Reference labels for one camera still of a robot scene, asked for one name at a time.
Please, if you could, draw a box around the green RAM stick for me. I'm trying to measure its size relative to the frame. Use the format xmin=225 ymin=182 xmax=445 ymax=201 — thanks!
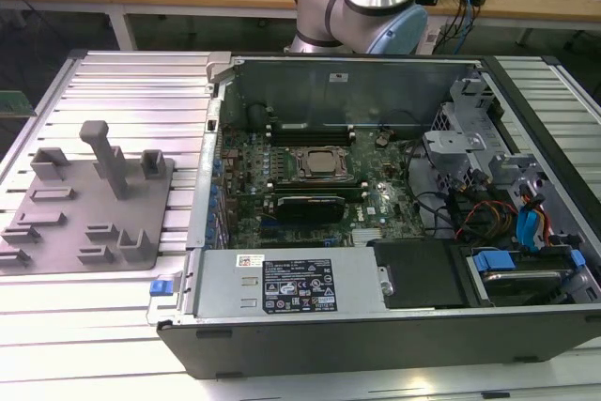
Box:
xmin=0 ymin=89 xmax=38 ymax=116

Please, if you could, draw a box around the black RAM slot bank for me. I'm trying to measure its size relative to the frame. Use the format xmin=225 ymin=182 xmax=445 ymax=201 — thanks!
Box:
xmin=267 ymin=178 xmax=370 ymax=201
xmin=265 ymin=119 xmax=356 ymax=147

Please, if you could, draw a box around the RAM stick with silver label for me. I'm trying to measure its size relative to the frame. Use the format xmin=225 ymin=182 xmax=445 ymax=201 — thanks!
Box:
xmin=274 ymin=120 xmax=349 ymax=133

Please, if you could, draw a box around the CPU socket with cover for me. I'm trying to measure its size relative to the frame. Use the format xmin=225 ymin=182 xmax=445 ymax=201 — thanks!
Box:
xmin=288 ymin=145 xmax=358 ymax=182

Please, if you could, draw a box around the silver CPU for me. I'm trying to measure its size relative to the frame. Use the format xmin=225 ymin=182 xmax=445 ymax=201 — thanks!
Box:
xmin=307 ymin=149 xmax=347 ymax=175

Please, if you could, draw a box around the black graphics card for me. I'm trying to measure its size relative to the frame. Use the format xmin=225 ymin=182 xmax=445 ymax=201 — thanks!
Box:
xmin=274 ymin=193 xmax=348 ymax=224

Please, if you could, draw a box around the green motherboard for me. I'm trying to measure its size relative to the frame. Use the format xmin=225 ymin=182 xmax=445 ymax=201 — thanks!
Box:
xmin=213 ymin=126 xmax=424 ymax=250

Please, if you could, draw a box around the small silver heat sink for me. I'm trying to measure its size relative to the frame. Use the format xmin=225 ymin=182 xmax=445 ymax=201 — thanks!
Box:
xmin=349 ymin=227 xmax=384 ymax=247

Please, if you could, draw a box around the silver power supply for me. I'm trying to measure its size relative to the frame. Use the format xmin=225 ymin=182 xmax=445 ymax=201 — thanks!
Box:
xmin=187 ymin=248 xmax=391 ymax=322

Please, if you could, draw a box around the black drive cover plate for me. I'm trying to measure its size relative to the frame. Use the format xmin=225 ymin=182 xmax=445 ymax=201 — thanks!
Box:
xmin=368 ymin=239 xmax=470 ymax=311

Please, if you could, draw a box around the grey metal drive cage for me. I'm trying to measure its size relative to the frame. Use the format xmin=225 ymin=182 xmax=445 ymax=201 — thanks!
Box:
xmin=422 ymin=76 xmax=550 ymax=195

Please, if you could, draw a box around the open black PC case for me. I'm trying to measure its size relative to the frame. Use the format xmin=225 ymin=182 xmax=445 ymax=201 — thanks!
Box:
xmin=146 ymin=51 xmax=601 ymax=381

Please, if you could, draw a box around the grey parts rack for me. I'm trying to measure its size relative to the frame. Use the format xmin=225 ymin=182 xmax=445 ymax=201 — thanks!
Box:
xmin=0 ymin=119 xmax=177 ymax=275

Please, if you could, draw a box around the hard disk in blue carrier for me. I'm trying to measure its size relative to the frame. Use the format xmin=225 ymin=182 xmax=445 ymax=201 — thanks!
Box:
xmin=464 ymin=248 xmax=586 ymax=308

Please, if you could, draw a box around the black wire bundle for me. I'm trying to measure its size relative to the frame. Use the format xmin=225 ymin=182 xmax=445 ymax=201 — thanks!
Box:
xmin=403 ymin=142 xmax=456 ymax=238

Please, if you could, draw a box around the red yellow wire bundle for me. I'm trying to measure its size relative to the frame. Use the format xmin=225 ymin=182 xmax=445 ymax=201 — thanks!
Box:
xmin=457 ymin=201 xmax=516 ymax=238

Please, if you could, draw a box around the blue hanging cable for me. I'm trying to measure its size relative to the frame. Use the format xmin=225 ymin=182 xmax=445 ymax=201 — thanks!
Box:
xmin=457 ymin=0 xmax=475 ymax=50

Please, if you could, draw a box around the blue flat wire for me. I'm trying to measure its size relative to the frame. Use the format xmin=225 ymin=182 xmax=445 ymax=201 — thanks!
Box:
xmin=515 ymin=184 xmax=550 ymax=252

